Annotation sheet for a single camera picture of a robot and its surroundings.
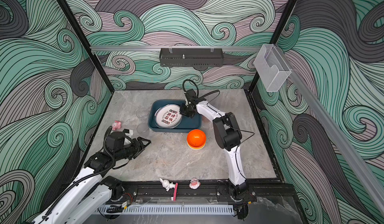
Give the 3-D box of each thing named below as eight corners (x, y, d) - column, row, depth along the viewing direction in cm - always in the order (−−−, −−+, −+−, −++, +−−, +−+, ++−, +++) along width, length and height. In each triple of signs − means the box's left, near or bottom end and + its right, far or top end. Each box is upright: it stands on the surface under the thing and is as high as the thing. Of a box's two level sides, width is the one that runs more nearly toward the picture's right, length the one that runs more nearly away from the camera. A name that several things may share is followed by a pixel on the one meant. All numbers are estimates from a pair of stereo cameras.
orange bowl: (186, 152, 88) (186, 146, 81) (186, 136, 95) (186, 129, 88) (205, 152, 88) (206, 146, 81) (204, 136, 95) (205, 129, 88)
